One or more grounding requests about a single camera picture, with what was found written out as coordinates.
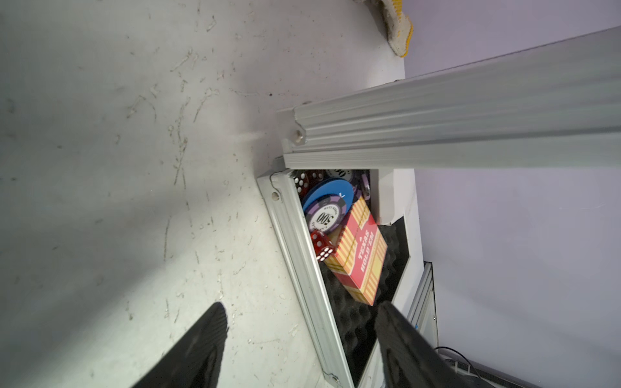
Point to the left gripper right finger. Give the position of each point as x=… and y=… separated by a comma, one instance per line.
x=408, y=359

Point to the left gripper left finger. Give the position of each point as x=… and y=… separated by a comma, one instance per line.
x=196, y=359

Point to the silver aluminium poker case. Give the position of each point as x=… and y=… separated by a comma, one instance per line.
x=555, y=107

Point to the purple 500 poker chip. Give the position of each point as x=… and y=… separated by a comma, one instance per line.
x=326, y=213

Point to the red playing card box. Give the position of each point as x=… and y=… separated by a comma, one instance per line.
x=360, y=252

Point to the red translucent die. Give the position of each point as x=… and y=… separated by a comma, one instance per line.
x=322, y=244

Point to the blue dealer chip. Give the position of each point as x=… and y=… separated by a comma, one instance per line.
x=330, y=187

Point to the yellow work glove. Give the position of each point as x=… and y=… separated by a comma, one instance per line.
x=399, y=28

